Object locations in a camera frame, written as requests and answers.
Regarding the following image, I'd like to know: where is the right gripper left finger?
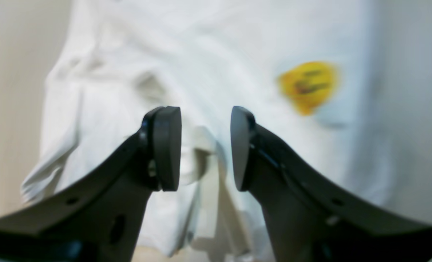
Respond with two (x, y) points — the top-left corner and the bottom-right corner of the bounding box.
(0, 106), (182, 262)

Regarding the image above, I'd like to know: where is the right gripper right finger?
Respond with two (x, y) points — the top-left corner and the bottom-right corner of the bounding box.
(230, 106), (432, 262)

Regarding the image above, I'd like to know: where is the white printed t-shirt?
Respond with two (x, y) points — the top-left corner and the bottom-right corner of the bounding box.
(21, 0), (392, 261)

